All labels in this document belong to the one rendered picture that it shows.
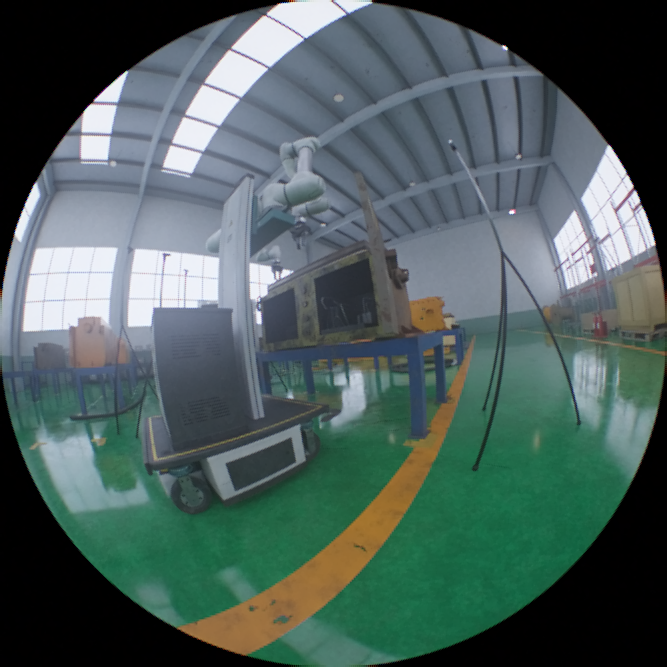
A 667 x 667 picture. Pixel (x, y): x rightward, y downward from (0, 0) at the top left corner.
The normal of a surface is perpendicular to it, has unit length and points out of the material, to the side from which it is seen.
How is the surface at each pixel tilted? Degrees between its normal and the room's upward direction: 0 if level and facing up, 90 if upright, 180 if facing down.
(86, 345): 90
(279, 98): 180
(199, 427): 90
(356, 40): 180
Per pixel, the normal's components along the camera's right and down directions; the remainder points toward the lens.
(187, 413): 0.77, -0.11
